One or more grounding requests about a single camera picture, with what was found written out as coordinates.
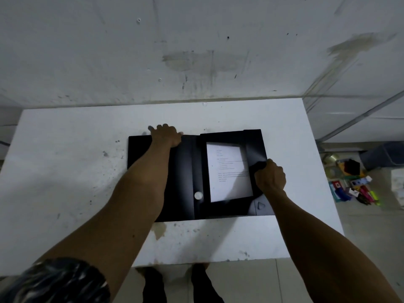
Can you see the pile of colourful stationery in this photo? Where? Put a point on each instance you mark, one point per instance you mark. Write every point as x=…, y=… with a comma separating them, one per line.
x=352, y=182

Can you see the dark blue bin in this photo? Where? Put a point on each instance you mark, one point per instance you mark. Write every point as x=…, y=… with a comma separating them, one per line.
x=383, y=156

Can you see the grey metal pipe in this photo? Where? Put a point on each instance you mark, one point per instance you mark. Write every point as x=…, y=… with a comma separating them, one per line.
x=359, y=116

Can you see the black document folder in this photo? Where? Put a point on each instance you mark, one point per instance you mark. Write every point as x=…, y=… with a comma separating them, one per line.
x=186, y=173

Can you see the round white snap button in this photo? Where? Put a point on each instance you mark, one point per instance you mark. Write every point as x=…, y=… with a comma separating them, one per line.
x=198, y=195

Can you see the person's right fingers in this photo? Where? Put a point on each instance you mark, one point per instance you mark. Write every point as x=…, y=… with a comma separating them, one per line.
x=260, y=177

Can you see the dark patterned sleeve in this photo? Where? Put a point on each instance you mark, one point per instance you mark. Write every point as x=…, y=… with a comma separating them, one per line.
x=60, y=283

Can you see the person's left forearm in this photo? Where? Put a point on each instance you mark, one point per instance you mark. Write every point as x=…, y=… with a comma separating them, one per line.
x=135, y=198

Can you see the person's right hand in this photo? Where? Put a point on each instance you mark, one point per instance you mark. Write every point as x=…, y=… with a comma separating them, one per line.
x=272, y=178

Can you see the black trousers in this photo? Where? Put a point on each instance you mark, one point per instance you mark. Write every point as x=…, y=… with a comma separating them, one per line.
x=202, y=287

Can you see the person's right forearm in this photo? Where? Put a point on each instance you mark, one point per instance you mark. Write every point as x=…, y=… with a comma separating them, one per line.
x=315, y=242

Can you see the person's left thumb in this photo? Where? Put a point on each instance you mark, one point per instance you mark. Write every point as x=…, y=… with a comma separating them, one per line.
x=180, y=135

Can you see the white printed paper sheet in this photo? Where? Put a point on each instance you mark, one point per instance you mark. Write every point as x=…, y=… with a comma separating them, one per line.
x=228, y=173

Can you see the person's left hand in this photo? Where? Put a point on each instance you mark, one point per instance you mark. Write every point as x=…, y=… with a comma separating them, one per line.
x=165, y=135

